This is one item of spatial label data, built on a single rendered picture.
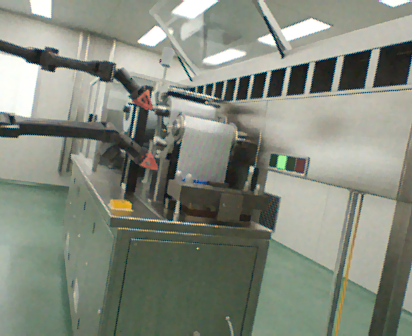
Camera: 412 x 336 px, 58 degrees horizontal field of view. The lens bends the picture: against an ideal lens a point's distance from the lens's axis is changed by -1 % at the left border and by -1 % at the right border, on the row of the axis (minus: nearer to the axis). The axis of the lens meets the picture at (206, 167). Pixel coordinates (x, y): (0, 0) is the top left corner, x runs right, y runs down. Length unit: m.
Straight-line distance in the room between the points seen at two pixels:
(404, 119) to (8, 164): 6.61
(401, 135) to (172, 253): 0.86
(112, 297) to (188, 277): 0.29
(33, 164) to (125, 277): 5.84
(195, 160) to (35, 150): 5.64
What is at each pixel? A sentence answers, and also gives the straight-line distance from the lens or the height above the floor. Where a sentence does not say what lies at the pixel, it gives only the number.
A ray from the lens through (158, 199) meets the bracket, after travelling 1.72.
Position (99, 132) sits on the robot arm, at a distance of 1.48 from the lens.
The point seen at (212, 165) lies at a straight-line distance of 1.70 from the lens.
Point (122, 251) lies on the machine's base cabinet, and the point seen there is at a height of 0.78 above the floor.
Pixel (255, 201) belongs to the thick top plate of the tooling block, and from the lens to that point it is 1.59.
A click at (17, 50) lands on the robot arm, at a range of 1.89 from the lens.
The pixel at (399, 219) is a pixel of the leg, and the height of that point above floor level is 1.08.
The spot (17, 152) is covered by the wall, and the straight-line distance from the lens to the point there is 7.15.
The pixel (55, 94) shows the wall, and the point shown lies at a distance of 7.12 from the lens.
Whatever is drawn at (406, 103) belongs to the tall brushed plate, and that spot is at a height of 1.40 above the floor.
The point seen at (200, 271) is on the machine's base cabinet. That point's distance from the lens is 1.50.
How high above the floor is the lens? 1.19
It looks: 3 degrees down
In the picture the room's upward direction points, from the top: 10 degrees clockwise
